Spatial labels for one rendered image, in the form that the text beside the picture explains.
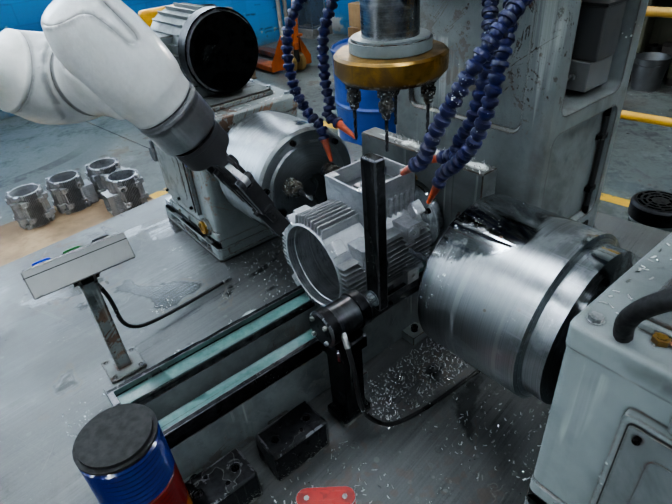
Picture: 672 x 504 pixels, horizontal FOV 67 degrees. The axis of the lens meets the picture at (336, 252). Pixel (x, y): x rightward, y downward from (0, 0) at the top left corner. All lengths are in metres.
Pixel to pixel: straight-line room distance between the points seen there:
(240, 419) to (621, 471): 0.53
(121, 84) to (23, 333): 0.80
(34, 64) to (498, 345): 0.66
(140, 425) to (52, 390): 0.73
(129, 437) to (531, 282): 0.46
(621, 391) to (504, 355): 0.15
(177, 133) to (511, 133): 0.57
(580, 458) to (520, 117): 0.55
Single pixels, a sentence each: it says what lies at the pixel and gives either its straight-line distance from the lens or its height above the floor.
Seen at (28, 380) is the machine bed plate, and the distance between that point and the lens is 1.19.
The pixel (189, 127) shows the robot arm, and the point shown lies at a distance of 0.69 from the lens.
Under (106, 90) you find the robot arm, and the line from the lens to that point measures 0.66.
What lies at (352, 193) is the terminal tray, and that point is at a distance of 0.83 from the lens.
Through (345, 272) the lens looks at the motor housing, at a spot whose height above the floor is 1.04.
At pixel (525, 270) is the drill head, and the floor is 1.14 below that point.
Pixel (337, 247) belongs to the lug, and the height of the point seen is 1.08.
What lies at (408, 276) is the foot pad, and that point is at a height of 0.97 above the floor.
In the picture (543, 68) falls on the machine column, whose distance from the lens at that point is 0.91.
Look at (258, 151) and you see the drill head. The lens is 1.04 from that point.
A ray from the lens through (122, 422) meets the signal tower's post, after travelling 0.43.
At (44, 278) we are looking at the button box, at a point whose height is 1.06.
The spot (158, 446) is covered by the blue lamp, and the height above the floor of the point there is 1.20.
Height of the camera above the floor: 1.52
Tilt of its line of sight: 34 degrees down
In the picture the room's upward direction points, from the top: 5 degrees counter-clockwise
